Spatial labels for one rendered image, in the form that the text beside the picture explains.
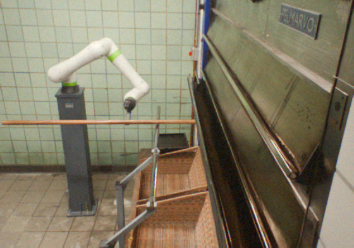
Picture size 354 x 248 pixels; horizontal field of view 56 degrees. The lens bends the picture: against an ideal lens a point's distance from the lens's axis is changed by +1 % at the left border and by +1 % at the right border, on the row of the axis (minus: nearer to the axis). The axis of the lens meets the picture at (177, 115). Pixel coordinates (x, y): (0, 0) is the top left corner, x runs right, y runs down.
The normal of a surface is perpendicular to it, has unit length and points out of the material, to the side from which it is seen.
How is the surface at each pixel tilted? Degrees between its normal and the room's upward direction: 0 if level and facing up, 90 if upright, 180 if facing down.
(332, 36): 90
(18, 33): 90
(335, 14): 90
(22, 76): 90
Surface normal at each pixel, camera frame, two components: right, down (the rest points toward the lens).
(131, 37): 0.03, 0.39
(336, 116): -1.00, -0.01
